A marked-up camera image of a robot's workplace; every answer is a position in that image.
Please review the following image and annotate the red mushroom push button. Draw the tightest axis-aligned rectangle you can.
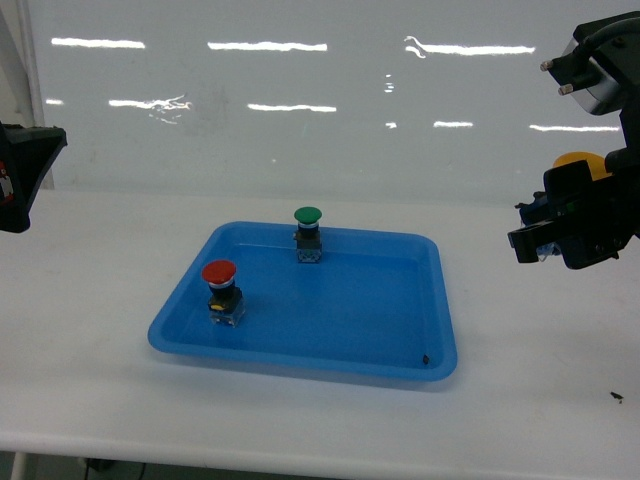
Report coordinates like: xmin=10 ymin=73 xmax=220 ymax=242
xmin=201 ymin=259 xmax=245 ymax=328

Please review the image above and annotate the white board panel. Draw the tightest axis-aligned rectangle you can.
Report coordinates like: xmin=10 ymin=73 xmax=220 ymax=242
xmin=29 ymin=1 xmax=638 ymax=205

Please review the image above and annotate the blue plastic tray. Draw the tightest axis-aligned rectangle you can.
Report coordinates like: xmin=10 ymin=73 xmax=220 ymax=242
xmin=148 ymin=222 xmax=458 ymax=382

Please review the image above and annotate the green mushroom push button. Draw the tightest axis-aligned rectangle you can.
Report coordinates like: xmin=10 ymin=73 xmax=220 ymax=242
xmin=294 ymin=206 xmax=322 ymax=263

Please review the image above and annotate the black debris speck on table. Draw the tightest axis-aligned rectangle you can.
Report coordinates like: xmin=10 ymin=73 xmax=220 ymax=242
xmin=610 ymin=391 xmax=624 ymax=403

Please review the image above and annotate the yellow mushroom push button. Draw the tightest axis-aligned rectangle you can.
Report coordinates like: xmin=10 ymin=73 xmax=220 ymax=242
xmin=519 ymin=151 xmax=614 ymax=261

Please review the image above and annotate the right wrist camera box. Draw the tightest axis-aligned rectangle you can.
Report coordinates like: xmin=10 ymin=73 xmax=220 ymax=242
xmin=540 ymin=11 xmax=639 ymax=116

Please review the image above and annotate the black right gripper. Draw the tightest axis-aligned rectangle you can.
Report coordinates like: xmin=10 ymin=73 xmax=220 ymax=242
xmin=507 ymin=107 xmax=639 ymax=270

